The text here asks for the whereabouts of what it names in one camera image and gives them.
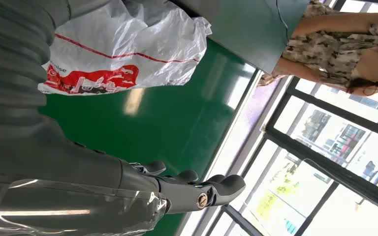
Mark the dark green table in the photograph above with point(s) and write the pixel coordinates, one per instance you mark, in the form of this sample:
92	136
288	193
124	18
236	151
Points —
247	29

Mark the black window frame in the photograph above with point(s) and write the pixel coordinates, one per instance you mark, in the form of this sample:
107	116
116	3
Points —
322	163

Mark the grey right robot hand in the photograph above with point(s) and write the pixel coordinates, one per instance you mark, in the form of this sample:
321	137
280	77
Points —
62	169

